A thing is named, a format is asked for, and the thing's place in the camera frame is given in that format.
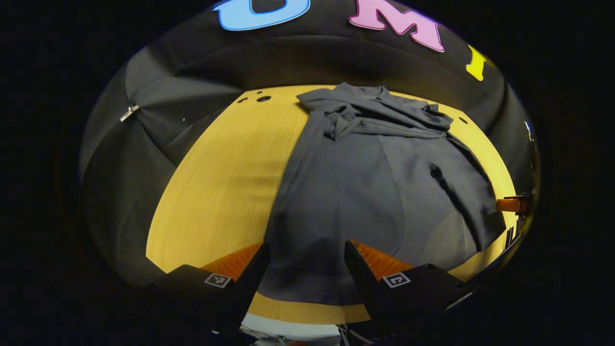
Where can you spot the grey collared shirt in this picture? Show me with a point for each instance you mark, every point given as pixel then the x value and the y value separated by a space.
pixel 346 192

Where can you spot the white cloth clip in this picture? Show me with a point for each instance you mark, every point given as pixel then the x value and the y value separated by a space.
pixel 129 113

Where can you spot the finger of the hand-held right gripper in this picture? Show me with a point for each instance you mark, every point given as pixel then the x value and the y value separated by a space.
pixel 511 205

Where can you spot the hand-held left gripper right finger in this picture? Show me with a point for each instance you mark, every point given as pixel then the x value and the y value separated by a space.
pixel 362 283

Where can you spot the black backdrop cloth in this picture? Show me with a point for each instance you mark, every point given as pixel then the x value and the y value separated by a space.
pixel 288 57

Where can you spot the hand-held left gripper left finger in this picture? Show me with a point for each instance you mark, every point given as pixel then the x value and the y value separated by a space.
pixel 245 283

